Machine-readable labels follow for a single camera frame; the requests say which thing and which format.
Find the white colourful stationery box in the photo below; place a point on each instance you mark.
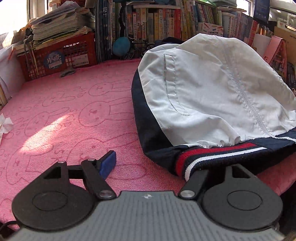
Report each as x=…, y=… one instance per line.
x=210, y=29

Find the white navy zip jacket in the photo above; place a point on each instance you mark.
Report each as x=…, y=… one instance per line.
x=211, y=101

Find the miniature black bicycle model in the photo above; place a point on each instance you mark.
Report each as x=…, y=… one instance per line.
x=137, y=49

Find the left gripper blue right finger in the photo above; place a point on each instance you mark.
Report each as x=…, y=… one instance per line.
x=193, y=186

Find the row of upright books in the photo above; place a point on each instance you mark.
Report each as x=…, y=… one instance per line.
x=166, y=21

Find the brown cardboard box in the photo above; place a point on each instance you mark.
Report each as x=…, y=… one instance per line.
x=289, y=37

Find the blue round ball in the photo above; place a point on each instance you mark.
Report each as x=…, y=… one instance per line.
x=121, y=46

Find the pink house shaped box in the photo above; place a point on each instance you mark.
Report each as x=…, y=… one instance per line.
x=276, y=56

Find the dark blue poster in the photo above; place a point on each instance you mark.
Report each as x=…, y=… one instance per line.
x=261, y=11

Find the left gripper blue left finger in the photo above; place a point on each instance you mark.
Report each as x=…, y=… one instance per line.
x=95, y=175

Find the stack of papers and magazines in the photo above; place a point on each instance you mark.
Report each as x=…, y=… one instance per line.
x=69, y=19

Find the red plastic crate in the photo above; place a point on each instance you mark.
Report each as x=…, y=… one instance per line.
x=75, y=52

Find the pink rabbit pattern mat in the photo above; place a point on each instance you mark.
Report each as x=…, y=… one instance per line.
x=73, y=118

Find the crumpled white tissue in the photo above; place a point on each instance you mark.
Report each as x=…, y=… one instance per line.
x=6, y=125

